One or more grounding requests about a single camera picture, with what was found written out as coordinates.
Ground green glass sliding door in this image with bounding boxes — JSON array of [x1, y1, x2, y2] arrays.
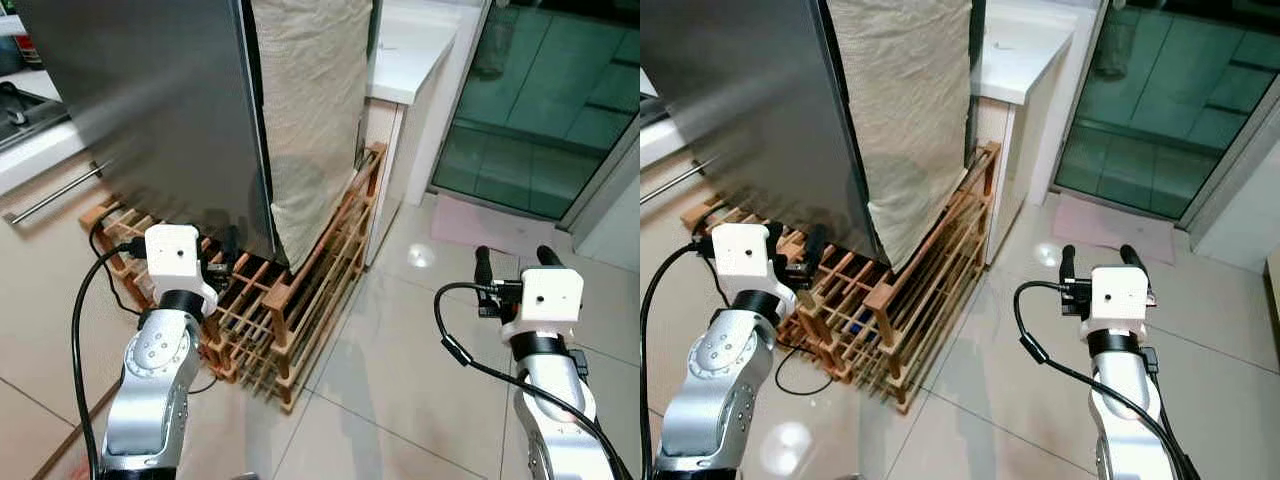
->
[[1050, 0, 1280, 226], [430, 0, 641, 223]]

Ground metal cabinet handle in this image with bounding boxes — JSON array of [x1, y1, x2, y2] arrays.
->
[[640, 155, 717, 206], [3, 160, 109, 226]]

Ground grey steel fridge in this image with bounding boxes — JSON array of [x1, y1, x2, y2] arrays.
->
[[15, 0, 383, 266], [640, 0, 991, 266]]

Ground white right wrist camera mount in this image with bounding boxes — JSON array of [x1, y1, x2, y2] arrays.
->
[[500, 268, 586, 347], [1078, 265, 1151, 341]]

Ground dark kitchen sink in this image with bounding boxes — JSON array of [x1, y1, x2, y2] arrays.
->
[[0, 80, 69, 151]]

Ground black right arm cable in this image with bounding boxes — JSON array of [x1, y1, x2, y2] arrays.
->
[[1013, 280, 1201, 480], [433, 282, 631, 480]]

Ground wooden slatted rack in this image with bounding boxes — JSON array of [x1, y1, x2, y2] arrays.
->
[[78, 140, 389, 413], [680, 140, 1003, 413]]

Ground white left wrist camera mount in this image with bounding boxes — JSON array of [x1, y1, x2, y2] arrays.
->
[[710, 222, 791, 311], [143, 224, 221, 313]]

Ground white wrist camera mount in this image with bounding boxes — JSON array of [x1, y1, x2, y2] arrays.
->
[[500, 268, 586, 347], [1078, 265, 1151, 341], [710, 222, 791, 311], [143, 224, 221, 313]]

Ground narrow white-topped cabinet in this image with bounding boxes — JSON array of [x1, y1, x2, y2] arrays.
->
[[355, 0, 491, 266], [970, 0, 1111, 266]]

